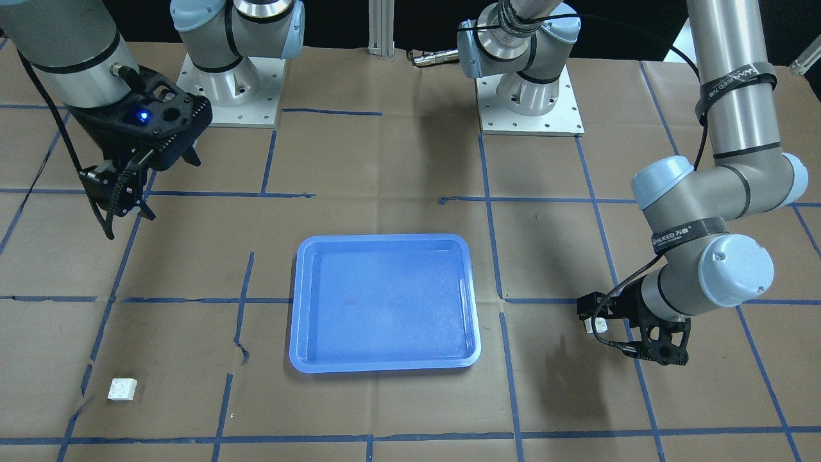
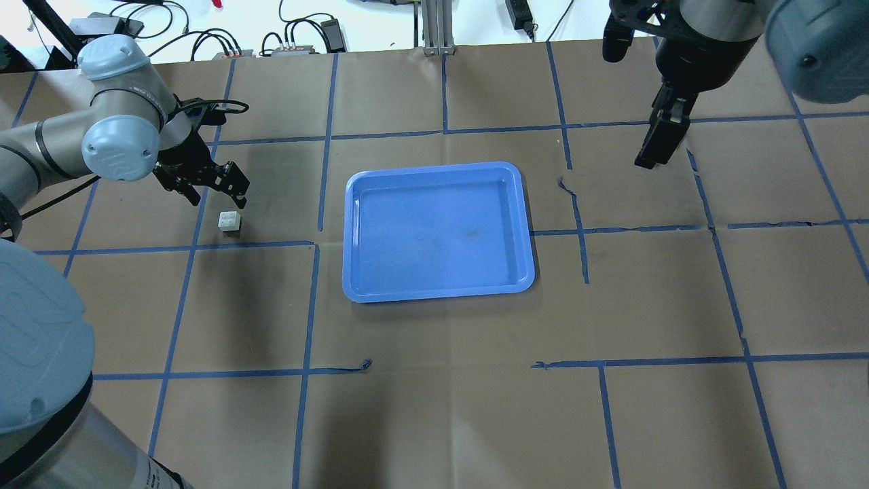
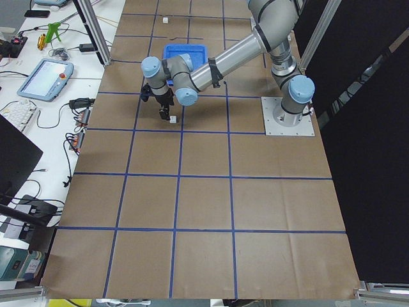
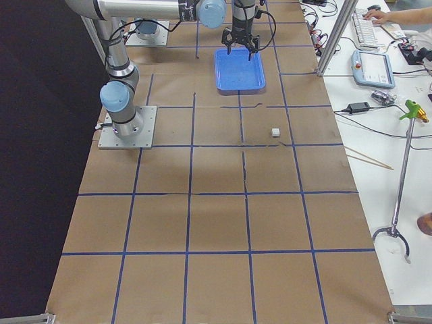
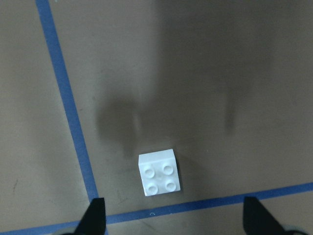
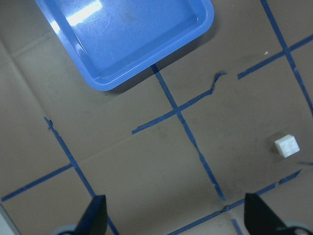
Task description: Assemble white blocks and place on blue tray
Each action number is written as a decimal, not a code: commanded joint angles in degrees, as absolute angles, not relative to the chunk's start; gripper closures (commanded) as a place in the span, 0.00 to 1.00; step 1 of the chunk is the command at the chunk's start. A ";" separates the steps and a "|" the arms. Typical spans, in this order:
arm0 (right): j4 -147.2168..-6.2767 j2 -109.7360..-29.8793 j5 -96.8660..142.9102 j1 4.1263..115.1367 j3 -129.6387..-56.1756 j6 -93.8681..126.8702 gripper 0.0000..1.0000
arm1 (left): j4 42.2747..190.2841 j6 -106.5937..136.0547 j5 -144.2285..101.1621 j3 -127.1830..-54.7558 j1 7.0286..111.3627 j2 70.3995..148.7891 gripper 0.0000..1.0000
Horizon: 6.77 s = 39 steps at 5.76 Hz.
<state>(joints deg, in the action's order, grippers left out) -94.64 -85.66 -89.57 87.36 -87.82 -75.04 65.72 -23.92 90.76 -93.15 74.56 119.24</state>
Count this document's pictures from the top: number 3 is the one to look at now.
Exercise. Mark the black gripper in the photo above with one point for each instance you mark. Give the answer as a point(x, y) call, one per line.
point(163, 100)

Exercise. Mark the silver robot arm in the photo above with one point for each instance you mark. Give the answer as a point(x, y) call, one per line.
point(175, 78)
point(274, 20)

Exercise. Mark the blue plastic tray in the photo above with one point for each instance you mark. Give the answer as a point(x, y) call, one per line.
point(198, 52)

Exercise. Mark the brown paper table cover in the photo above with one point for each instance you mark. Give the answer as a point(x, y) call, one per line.
point(208, 207)

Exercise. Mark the black power adapter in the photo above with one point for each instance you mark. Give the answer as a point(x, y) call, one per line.
point(86, 47)

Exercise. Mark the blue teach pendant tablet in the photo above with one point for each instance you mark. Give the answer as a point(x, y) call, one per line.
point(47, 80)

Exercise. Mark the green plastic clamp tool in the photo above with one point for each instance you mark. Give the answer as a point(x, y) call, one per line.
point(52, 31)

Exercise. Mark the white keyboard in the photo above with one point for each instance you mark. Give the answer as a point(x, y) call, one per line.
point(21, 114)

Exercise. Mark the black monitor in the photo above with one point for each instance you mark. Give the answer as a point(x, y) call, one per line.
point(19, 156)

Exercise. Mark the black monitor stand base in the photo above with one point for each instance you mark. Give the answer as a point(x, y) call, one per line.
point(35, 212)

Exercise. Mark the black smartphone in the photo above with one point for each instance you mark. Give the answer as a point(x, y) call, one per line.
point(37, 14)

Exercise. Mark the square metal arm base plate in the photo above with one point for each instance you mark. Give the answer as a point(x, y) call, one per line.
point(278, 122)

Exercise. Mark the aluminium frame post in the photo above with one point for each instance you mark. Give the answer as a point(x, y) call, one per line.
point(87, 14)

